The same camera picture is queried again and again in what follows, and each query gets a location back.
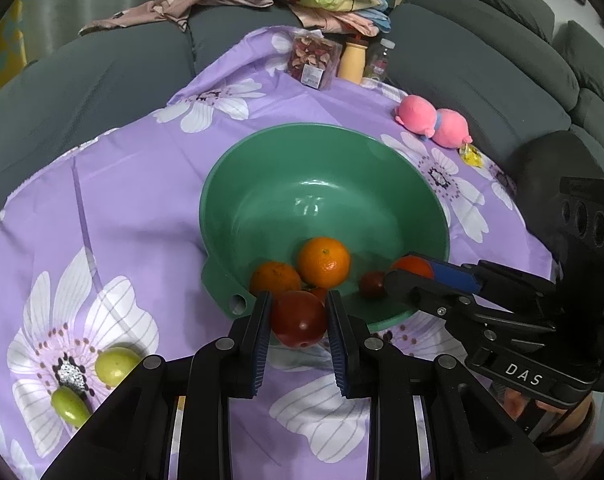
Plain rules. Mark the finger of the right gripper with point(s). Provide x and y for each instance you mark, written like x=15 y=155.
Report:
x=425 y=294
x=466 y=272

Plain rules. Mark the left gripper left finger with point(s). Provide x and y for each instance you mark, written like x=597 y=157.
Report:
x=230 y=367

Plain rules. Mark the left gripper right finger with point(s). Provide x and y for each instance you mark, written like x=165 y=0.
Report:
x=367 y=367

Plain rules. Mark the red cherry tomato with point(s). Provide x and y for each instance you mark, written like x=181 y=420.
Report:
x=415 y=265
x=298 y=319

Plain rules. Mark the red tomato in bowl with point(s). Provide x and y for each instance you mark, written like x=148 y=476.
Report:
x=371 y=286

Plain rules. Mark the smaller orange tangerine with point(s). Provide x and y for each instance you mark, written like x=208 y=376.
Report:
x=275 y=277

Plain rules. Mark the large orange tangerine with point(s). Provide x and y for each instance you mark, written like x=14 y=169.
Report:
x=324 y=262

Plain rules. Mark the large green fruit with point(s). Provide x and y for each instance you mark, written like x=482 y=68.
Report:
x=114 y=364

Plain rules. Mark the yellow candy wrapper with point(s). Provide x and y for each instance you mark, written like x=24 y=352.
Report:
x=471 y=156

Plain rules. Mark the small green fruit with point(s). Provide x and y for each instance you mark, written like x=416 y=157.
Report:
x=70 y=407

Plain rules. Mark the pink plush toy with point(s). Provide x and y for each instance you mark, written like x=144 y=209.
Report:
x=447 y=128

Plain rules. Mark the green plastic bowl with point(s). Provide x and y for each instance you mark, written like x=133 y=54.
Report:
x=280 y=187

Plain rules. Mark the clear glass jar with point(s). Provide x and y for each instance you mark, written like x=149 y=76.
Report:
x=378 y=60

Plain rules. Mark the beige plastic bottle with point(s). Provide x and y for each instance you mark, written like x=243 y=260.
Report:
x=353 y=59

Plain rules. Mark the grey sofa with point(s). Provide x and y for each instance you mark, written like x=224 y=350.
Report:
x=109 y=79

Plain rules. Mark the dried fruit snack bag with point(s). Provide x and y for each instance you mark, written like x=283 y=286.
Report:
x=313 y=60

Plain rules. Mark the yellow patterned curtain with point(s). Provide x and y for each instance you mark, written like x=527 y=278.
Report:
x=13 y=57

